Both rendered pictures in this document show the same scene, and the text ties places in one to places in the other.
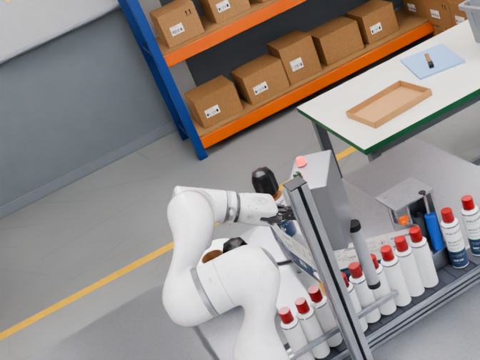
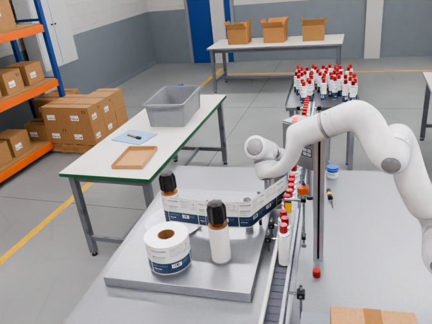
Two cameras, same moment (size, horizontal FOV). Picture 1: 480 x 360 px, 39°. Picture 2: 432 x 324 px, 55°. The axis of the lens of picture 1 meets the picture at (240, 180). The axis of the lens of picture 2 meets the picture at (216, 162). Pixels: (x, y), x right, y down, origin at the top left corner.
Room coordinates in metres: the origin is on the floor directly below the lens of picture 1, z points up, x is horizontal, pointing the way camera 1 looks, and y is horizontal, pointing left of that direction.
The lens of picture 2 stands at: (1.00, 1.40, 2.10)
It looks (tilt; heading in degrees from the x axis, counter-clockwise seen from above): 26 degrees down; 300
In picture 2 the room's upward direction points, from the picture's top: 6 degrees counter-clockwise
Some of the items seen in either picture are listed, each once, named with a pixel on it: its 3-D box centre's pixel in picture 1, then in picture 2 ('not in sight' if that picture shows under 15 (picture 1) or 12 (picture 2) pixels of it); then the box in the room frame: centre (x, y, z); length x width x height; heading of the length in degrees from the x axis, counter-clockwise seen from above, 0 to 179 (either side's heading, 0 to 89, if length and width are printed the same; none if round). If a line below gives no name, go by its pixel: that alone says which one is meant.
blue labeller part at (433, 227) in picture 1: (435, 236); not in sight; (1.66, -0.48, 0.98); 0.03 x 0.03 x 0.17
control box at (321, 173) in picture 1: (320, 201); (305, 142); (1.46, -0.16, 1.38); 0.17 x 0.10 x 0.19; 158
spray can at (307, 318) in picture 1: (311, 327); (285, 236); (1.51, -0.02, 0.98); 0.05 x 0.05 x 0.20
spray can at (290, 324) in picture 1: (296, 336); (283, 243); (1.50, 0.03, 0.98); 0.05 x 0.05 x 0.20
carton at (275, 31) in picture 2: not in sight; (274, 29); (3.51, -5.39, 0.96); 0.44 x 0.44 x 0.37; 7
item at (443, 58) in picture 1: (431, 61); (134, 137); (3.26, -1.16, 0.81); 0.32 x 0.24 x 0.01; 175
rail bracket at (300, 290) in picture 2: not in sight; (295, 301); (1.37, 0.26, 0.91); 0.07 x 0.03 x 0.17; 13
